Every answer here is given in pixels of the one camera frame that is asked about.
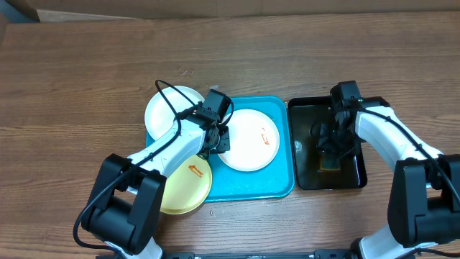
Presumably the white plate with red stain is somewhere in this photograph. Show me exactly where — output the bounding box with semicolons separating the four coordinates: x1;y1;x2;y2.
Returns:
218;109;280;172

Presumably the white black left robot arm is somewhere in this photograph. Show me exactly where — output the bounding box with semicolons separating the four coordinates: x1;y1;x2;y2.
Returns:
73;108;229;258

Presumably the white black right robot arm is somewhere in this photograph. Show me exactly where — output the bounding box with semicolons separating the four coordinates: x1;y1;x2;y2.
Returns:
318;96;459;258

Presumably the green yellow sponge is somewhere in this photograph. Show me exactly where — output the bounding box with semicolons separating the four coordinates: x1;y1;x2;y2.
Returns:
319;150;341;172

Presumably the teal plastic tray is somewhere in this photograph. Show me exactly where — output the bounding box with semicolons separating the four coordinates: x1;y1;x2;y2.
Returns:
144;95;295;203

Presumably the cardboard sheet at back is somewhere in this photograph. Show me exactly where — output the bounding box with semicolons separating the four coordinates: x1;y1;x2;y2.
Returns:
27;0;459;19

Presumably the black tray with water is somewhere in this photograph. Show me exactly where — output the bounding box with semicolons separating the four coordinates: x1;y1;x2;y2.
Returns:
287;96;367;190

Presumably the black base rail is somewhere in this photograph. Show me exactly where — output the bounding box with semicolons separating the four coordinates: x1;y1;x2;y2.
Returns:
96;247;360;259

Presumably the yellow plate with orange stain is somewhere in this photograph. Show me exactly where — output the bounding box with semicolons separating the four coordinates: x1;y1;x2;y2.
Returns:
160;155;213;215

